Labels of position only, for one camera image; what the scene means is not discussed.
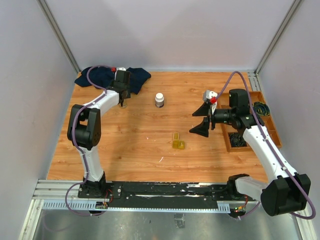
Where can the right aluminium frame post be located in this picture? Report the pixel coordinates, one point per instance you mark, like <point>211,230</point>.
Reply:
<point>291,12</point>

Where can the yellow translucent pill organizer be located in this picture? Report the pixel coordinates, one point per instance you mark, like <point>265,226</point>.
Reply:
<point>177,143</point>

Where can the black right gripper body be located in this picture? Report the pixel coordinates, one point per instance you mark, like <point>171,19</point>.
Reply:
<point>223,115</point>

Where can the aluminium frame post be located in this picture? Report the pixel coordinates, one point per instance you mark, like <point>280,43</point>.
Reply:
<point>291,12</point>
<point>58,33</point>

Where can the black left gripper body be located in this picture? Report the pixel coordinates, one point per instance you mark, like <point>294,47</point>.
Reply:
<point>128,95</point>

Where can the dark patterned rolled tie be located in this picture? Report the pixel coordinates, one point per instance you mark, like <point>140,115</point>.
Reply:
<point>236,140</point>

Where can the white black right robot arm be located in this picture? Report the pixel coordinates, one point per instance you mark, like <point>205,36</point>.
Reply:
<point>286,191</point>

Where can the blue yellow rolled tie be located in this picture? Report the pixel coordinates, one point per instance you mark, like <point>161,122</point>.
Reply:
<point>261,109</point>

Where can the dark navy crumpled cloth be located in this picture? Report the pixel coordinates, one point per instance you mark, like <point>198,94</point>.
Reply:
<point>102,76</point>

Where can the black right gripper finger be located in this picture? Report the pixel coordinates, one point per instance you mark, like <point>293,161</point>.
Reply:
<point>203,111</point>
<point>202,129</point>

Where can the left aluminium frame post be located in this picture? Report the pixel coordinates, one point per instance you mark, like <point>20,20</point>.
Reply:
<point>58,33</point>

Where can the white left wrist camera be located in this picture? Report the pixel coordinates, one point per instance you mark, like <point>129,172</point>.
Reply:
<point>121,69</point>

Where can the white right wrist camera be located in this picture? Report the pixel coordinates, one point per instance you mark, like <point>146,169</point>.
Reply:
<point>210,97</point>

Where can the brown wooden compartment tray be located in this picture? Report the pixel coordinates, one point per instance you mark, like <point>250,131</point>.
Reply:
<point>241,104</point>

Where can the white capped pill bottle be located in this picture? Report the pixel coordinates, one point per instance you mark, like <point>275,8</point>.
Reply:
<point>159,100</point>

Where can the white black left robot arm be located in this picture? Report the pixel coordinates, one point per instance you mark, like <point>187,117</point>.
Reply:
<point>85,131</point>

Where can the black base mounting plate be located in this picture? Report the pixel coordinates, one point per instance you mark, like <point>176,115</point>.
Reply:
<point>168,195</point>

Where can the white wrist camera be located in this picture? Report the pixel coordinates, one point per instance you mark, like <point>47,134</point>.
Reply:
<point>121,69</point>
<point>210,97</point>

